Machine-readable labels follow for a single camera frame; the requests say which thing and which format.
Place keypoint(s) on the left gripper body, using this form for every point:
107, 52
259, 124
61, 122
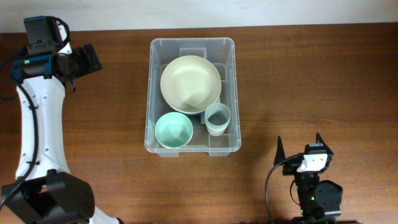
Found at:
82, 63

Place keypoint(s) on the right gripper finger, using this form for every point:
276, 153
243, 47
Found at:
280, 153
319, 139

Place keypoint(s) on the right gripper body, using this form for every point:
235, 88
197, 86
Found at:
291, 167

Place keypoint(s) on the mint green cup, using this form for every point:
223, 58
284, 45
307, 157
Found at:
217, 127

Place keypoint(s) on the cream cup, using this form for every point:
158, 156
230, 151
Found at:
215, 132

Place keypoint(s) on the grey cup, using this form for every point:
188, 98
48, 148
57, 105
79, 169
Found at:
217, 113

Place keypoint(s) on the cream bowl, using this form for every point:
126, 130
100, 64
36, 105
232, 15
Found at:
189, 96
191, 68

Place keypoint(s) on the mint green small bowl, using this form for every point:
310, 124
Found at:
174, 118

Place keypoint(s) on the yellow small bowl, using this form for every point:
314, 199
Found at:
173, 135

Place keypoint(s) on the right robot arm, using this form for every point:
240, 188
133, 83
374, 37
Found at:
319, 200

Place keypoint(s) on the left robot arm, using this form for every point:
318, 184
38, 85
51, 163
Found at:
44, 190

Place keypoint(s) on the clear plastic storage bin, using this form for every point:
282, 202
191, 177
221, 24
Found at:
220, 52

